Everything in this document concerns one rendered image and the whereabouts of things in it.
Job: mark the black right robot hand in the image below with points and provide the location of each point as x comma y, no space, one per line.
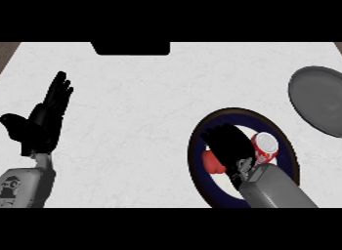
232,146

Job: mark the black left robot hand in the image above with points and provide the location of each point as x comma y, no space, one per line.
42,121

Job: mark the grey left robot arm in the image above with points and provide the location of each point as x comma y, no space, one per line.
20,187

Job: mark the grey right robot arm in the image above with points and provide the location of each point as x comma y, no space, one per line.
274,188

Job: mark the red bell pepper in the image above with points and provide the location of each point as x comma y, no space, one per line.
212,164

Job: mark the navy and white plate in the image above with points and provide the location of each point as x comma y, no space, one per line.
288,150

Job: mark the grey pan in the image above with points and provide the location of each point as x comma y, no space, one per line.
328,101

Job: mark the red and white can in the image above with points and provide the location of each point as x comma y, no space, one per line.
266,148

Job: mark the black appliance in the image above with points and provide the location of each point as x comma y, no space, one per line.
132,48

